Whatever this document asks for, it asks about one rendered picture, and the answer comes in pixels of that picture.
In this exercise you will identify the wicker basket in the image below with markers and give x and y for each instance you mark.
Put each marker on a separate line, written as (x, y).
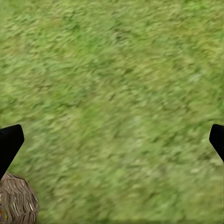
(18, 204)

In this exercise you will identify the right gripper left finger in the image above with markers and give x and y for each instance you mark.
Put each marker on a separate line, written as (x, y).
(11, 140)

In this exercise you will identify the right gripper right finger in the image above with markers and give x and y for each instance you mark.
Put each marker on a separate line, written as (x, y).
(217, 139)

